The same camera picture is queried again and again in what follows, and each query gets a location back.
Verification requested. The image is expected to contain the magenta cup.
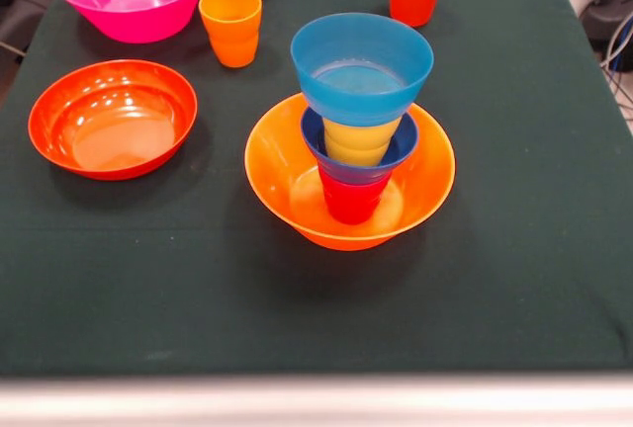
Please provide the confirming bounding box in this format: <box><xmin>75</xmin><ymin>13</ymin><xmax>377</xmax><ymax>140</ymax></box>
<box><xmin>318</xmin><ymin>165</ymin><xmax>393</xmax><ymax>225</ymax></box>

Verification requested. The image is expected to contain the dark blue bowl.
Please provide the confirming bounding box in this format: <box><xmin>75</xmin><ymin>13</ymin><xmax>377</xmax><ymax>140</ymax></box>
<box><xmin>300</xmin><ymin>107</ymin><xmax>420</xmax><ymax>187</ymax></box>

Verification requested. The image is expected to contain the yellow cup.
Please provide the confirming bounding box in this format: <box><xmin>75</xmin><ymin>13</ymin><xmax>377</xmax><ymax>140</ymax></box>
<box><xmin>321</xmin><ymin>115</ymin><xmax>405</xmax><ymax>168</ymax></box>

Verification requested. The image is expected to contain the light blue bowl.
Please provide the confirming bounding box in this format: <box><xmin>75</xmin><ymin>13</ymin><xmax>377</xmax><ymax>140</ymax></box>
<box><xmin>289</xmin><ymin>12</ymin><xmax>435</xmax><ymax>128</ymax></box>

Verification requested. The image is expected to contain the small orange cup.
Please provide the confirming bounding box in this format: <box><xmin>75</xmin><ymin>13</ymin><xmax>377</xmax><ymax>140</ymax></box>
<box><xmin>198</xmin><ymin>0</ymin><xmax>263</xmax><ymax>69</ymax></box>

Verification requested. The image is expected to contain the shallow red-orange bowl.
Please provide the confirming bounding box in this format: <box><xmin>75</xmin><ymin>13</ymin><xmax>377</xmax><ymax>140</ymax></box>
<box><xmin>28</xmin><ymin>59</ymin><xmax>199</xmax><ymax>182</ymax></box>

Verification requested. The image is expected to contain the dark green tablecloth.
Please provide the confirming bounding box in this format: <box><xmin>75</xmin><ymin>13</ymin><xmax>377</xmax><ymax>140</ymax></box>
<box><xmin>0</xmin><ymin>0</ymin><xmax>633</xmax><ymax>379</ymax></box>

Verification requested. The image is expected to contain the tangle of floor cables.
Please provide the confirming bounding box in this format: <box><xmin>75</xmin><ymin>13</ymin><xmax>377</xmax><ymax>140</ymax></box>
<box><xmin>599</xmin><ymin>14</ymin><xmax>633</xmax><ymax>125</ymax></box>

